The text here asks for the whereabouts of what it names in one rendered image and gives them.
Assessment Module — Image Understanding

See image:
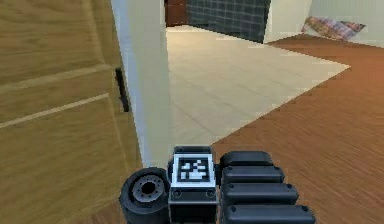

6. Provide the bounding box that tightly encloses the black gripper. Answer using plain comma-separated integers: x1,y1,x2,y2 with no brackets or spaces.
119,167,172,224

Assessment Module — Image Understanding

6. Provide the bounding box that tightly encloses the light wooden room door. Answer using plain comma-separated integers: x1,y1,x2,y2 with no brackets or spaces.
0,0,144,224

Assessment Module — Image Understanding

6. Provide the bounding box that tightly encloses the dark red wooden cupboard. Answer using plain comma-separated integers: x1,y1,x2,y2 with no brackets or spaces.
164,0,190,28

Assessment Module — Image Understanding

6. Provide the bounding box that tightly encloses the multicoloured patterned cloth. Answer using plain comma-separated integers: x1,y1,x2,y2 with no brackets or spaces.
301,16,367,42

